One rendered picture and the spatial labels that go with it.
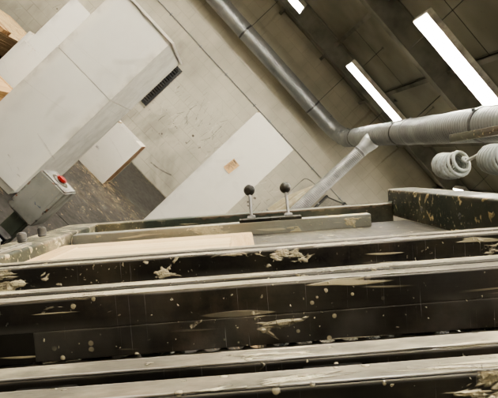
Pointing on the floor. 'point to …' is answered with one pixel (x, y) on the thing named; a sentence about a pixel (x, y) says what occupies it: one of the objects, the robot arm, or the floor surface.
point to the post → (13, 225)
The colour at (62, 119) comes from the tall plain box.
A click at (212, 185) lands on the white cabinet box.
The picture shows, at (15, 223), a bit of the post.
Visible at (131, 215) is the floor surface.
